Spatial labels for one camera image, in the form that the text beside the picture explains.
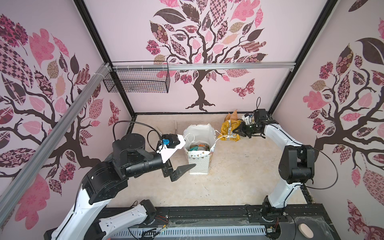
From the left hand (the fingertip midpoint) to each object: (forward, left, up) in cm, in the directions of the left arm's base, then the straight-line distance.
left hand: (187, 154), depth 51 cm
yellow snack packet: (+33, -23, -27) cm, 48 cm away
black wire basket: (+82, +45, -25) cm, 97 cm away
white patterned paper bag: (+29, -6, -35) cm, 46 cm away
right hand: (+32, -28, -26) cm, 50 cm away
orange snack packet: (+50, -32, -34) cm, 68 cm away
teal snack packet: (+21, -4, -31) cm, 37 cm away
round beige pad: (-19, -56, -39) cm, 71 cm away
